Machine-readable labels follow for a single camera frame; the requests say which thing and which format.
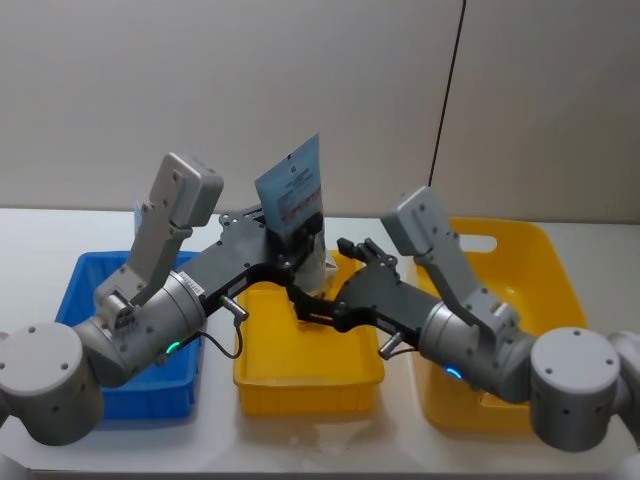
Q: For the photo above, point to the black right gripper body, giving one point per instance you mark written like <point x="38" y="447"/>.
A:
<point x="380" y="300"/>

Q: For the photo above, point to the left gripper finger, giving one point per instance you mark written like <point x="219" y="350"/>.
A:
<point x="302" y="242"/>

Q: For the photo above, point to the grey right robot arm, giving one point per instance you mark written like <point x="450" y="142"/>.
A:
<point x="575" y="385"/>

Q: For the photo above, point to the small yellow plastic bin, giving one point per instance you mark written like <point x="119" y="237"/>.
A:
<point x="310" y="370"/>

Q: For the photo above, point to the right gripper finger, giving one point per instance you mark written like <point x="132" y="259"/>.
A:
<point x="315" y="312"/>
<point x="372" y="255"/>

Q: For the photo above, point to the large yellow plastic bin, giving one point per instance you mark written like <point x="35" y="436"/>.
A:
<point x="545" y="280"/>

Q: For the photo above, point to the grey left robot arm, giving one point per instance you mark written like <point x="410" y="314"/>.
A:
<point x="50" y="380"/>

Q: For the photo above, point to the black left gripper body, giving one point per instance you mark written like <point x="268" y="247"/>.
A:
<point x="235" y="260"/>

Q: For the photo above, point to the blue and white pouch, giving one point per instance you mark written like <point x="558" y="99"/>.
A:
<point x="295" y="180"/>

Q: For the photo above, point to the blue plastic bin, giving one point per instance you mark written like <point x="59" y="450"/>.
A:
<point x="165" y="390"/>

